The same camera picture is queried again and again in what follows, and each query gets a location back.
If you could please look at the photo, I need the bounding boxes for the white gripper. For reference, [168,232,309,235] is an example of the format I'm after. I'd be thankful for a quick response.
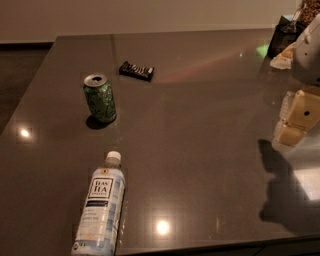
[273,14,320,147]

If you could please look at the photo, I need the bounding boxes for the green soda can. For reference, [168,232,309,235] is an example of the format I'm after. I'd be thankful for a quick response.
[83,73,117,123]

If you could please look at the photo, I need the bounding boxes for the blue label plastic tea bottle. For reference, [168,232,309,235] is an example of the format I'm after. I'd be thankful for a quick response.
[71,151,125,256]

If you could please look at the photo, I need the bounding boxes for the white snack packet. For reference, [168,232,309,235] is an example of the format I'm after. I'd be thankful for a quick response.
[270,43,296,70]

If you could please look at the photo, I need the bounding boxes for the black bag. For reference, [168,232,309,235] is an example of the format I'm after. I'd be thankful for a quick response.
[267,16,306,58]

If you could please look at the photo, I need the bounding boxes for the jar of nuts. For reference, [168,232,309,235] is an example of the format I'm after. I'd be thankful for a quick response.
[298,0,320,26]

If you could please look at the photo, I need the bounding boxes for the black snack bar wrapper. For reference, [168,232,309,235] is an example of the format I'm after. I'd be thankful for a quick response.
[119,61,154,82]

